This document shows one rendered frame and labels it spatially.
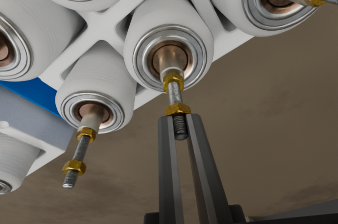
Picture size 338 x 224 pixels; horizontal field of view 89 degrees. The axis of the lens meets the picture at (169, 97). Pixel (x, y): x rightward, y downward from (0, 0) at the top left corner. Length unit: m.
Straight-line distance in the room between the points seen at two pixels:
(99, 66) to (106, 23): 0.05
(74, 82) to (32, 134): 0.25
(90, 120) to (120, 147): 0.55
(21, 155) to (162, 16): 0.40
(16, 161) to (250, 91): 0.61
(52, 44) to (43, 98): 0.27
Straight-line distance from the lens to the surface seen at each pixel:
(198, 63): 0.18
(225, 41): 0.27
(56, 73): 0.31
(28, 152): 0.48
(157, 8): 0.18
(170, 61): 0.16
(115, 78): 0.23
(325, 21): 0.59
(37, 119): 0.47
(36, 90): 0.48
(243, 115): 0.68
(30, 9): 0.21
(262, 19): 0.19
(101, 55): 0.26
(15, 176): 0.46
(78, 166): 0.19
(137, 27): 0.17
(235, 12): 0.18
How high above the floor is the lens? 0.41
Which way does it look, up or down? 49 degrees down
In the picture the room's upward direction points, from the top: 174 degrees clockwise
